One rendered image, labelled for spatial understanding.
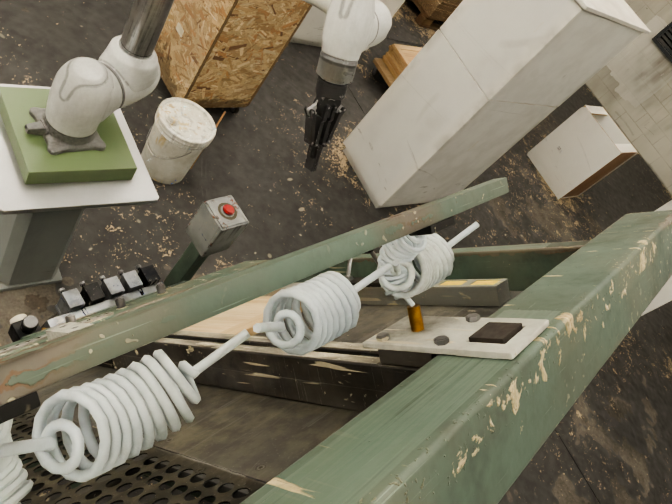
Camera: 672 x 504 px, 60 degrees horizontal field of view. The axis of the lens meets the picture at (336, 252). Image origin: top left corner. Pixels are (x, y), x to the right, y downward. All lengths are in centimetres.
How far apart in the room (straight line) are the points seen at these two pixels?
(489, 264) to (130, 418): 106
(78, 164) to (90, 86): 27
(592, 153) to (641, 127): 330
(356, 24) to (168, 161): 186
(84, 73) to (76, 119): 14
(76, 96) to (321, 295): 144
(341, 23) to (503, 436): 101
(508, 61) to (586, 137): 275
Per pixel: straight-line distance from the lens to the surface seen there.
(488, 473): 55
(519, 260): 135
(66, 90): 190
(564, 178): 614
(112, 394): 43
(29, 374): 35
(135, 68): 198
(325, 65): 139
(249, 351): 90
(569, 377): 71
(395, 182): 383
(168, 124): 297
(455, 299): 116
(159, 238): 297
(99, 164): 203
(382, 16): 150
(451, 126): 357
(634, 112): 933
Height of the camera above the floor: 229
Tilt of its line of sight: 41 degrees down
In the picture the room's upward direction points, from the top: 46 degrees clockwise
